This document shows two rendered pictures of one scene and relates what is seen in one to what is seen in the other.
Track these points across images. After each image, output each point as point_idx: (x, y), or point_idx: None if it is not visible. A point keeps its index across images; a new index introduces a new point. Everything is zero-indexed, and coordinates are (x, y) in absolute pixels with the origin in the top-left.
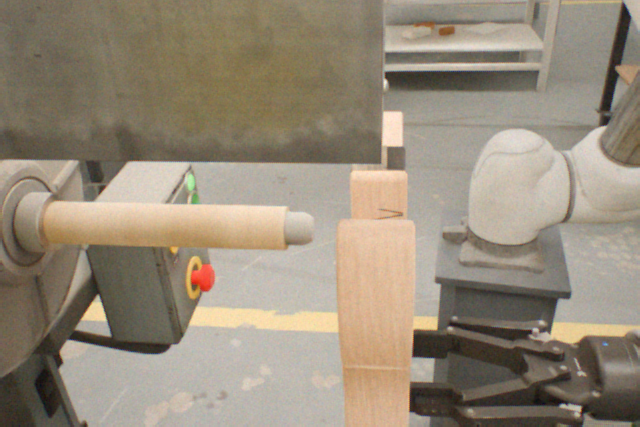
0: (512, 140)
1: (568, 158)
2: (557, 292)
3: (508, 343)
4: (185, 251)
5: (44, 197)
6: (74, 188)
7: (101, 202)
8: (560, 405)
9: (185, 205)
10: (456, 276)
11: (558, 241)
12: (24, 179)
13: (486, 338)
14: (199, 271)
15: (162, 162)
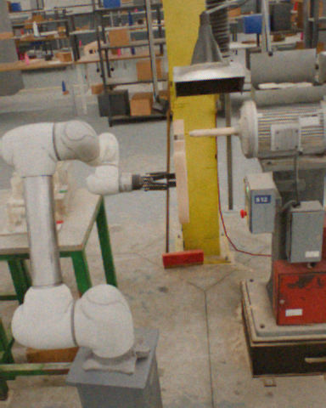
0: (105, 290)
1: (73, 303)
2: None
3: (154, 182)
4: (246, 201)
5: (234, 126)
6: (244, 141)
7: (225, 128)
8: (148, 173)
9: (210, 129)
10: (147, 329)
11: (76, 359)
12: (238, 124)
13: (158, 182)
14: (244, 212)
15: (261, 189)
